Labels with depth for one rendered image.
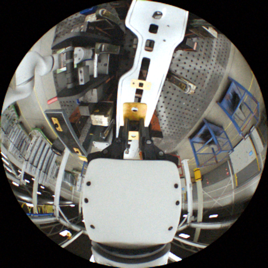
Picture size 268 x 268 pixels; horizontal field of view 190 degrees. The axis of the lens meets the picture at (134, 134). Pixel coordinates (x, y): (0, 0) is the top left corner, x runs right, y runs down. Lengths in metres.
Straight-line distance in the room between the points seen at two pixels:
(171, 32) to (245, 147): 7.81
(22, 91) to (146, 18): 0.54
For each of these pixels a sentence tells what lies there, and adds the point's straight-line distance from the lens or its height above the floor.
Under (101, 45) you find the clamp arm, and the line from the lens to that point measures 0.28.
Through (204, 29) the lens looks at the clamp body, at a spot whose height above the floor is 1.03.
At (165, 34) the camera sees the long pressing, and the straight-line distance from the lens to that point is 0.39.
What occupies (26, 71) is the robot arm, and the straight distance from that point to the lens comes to 0.48.
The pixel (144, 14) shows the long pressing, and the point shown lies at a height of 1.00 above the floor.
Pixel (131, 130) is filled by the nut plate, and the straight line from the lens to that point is 0.15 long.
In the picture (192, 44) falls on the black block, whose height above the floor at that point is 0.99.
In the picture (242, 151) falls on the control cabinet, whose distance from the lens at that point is 7.96.
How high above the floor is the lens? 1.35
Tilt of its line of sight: 39 degrees down
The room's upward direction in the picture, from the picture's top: 178 degrees counter-clockwise
